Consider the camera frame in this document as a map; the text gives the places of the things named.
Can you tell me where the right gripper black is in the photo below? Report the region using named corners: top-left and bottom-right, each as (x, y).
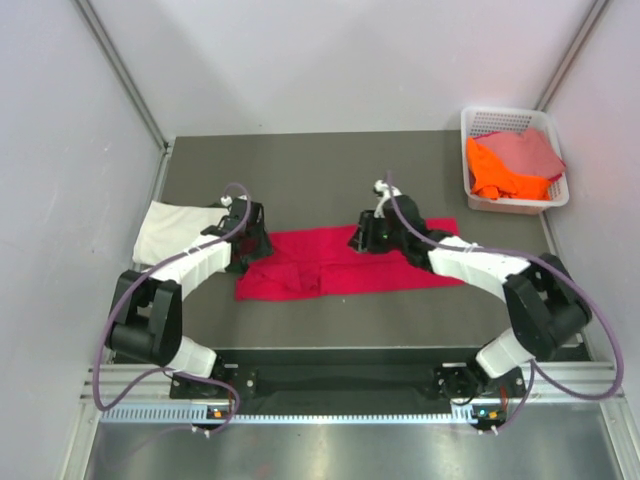
top-left (348, 210), bottom-right (407, 255)

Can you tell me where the crimson red t-shirt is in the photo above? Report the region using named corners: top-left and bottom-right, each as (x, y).
top-left (235, 225), bottom-right (461, 302)

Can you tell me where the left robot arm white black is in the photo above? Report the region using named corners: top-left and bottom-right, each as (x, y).
top-left (104, 196), bottom-right (274, 397)

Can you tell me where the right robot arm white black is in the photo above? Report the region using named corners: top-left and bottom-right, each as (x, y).
top-left (348, 195), bottom-right (592, 396)

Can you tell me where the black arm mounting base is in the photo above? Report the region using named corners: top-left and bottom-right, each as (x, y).
top-left (169, 344), bottom-right (531, 401)

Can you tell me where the dark grey table mat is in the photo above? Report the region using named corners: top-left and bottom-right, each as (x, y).
top-left (124, 131), bottom-right (548, 348)

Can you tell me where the folded white t-shirt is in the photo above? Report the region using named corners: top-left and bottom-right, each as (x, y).
top-left (132, 201), bottom-right (228, 266)

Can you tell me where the orange t-shirt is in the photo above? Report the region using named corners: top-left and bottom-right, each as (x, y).
top-left (466, 137), bottom-right (551, 201)

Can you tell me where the white plastic basket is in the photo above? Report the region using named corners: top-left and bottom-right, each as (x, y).
top-left (460, 106), bottom-right (570, 215)

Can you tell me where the pink t-shirt in basket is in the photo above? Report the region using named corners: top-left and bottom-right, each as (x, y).
top-left (474, 128), bottom-right (566, 181)

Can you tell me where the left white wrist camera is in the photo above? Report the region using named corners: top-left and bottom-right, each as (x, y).
top-left (215, 195), bottom-right (248, 209)

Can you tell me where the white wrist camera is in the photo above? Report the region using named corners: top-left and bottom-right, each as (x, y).
top-left (215, 195), bottom-right (248, 209)
top-left (373, 180), bottom-right (401, 218)

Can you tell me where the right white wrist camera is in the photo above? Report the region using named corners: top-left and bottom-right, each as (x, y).
top-left (373, 180), bottom-right (401, 218)

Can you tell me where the grey slotted cable duct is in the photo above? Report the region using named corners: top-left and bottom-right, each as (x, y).
top-left (101, 403), bottom-right (504, 425)

